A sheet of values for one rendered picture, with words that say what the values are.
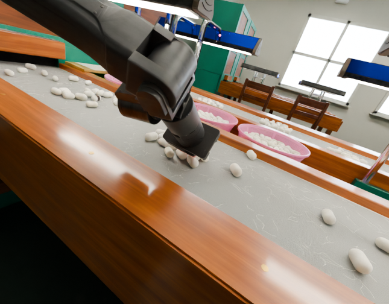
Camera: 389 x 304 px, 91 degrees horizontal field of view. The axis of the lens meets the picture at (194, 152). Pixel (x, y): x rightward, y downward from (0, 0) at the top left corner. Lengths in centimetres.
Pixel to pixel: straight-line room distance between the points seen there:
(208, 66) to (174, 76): 315
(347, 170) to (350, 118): 482
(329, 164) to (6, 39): 131
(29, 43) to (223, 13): 277
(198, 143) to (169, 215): 16
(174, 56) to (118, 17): 7
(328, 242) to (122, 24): 43
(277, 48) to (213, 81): 261
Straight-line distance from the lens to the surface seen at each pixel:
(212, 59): 336
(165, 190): 29
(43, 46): 110
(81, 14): 26
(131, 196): 28
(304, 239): 38
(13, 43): 106
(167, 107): 24
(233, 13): 340
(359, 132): 584
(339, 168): 94
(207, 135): 37
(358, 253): 40
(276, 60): 555
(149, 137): 48
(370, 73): 102
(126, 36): 24
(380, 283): 42
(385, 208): 64
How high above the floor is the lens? 95
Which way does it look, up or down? 25 degrees down
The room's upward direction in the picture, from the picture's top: 17 degrees clockwise
